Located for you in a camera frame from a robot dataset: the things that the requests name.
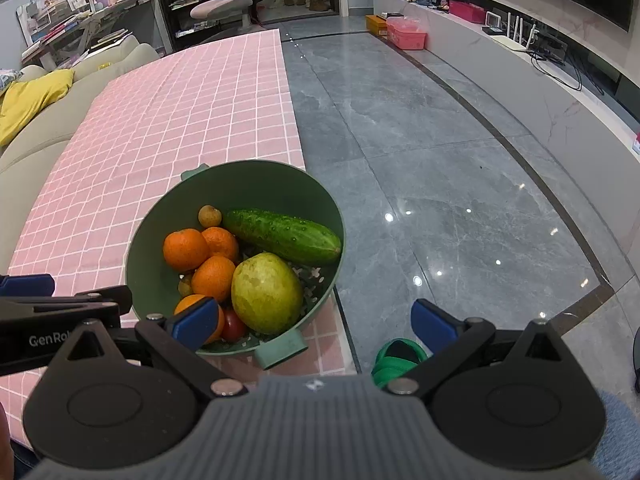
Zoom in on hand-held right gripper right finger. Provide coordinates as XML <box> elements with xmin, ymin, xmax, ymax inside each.
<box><xmin>387</xmin><ymin>298</ymin><xmax>596</xmax><ymax>396</ymax></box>

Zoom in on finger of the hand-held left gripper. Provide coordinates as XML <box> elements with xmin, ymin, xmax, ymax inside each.
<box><xmin>0</xmin><ymin>273</ymin><xmax>133</xmax><ymax>317</ymax></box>

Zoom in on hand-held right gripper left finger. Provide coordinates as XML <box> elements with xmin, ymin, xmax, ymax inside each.
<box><xmin>47</xmin><ymin>296</ymin><xmax>248</xmax><ymax>397</ymax></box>

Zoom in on orange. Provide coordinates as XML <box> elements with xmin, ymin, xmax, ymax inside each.
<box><xmin>201</xmin><ymin>226</ymin><xmax>240</xmax><ymax>263</ymax></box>
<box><xmin>174</xmin><ymin>294</ymin><xmax>226</xmax><ymax>346</ymax></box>
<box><xmin>191</xmin><ymin>255</ymin><xmax>237</xmax><ymax>303</ymax></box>
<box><xmin>163</xmin><ymin>228</ymin><xmax>211</xmax><ymax>273</ymax></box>

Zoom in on green colander bowl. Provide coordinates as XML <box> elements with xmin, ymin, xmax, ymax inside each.
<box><xmin>125</xmin><ymin>159</ymin><xmax>346</xmax><ymax>371</ymax></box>

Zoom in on red tomato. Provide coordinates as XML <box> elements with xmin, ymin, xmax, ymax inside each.
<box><xmin>221</xmin><ymin>308</ymin><xmax>247</xmax><ymax>343</ymax></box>

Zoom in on green slipper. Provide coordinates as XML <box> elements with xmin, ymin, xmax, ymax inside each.
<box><xmin>371</xmin><ymin>338</ymin><xmax>430</xmax><ymax>390</ymax></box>

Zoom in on yellow-green pear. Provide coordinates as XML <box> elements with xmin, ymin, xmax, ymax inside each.
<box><xmin>231</xmin><ymin>252</ymin><xmax>304</xmax><ymax>336</ymax></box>

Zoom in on green cucumber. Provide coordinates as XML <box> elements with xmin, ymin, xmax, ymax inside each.
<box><xmin>222</xmin><ymin>208</ymin><xmax>343</xmax><ymax>266</ymax></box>

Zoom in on beige sofa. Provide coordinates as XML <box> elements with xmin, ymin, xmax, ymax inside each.
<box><xmin>0</xmin><ymin>35</ymin><xmax>161</xmax><ymax>261</ymax></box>

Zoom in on yellow pillow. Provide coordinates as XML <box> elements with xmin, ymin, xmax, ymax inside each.
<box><xmin>0</xmin><ymin>69</ymin><xmax>76</xmax><ymax>147</ymax></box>

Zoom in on pink checked tablecloth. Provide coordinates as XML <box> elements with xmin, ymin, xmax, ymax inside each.
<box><xmin>0</xmin><ymin>29</ymin><xmax>361</xmax><ymax>453</ymax></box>

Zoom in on person's blue trouser leg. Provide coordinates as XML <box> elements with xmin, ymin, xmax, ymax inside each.
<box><xmin>592</xmin><ymin>389</ymin><xmax>640</xmax><ymax>480</ymax></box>

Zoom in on white marble tv counter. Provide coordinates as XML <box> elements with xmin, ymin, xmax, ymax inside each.
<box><xmin>372</xmin><ymin>0</ymin><xmax>640</xmax><ymax>166</ymax></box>

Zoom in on cluttered white desk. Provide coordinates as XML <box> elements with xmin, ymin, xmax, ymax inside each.
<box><xmin>17</xmin><ymin>0</ymin><xmax>157</xmax><ymax>72</ymax></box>

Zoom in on pink storage box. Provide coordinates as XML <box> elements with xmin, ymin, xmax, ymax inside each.
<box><xmin>386</xmin><ymin>16</ymin><xmax>428</xmax><ymax>52</ymax></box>

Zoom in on white router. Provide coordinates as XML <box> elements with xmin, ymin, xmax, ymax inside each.
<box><xmin>492</xmin><ymin>14</ymin><xmax>538</xmax><ymax>53</ymax></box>

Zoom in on orange storage box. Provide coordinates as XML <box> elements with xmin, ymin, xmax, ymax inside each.
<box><xmin>365</xmin><ymin>14</ymin><xmax>391</xmax><ymax>38</ymax></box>

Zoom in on magenta box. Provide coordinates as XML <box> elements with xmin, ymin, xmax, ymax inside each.
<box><xmin>449</xmin><ymin>0</ymin><xmax>487</xmax><ymax>24</ymax></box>

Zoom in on black cables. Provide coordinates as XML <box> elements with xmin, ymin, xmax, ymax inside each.
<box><xmin>529</xmin><ymin>35</ymin><xmax>608</xmax><ymax>95</ymax></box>

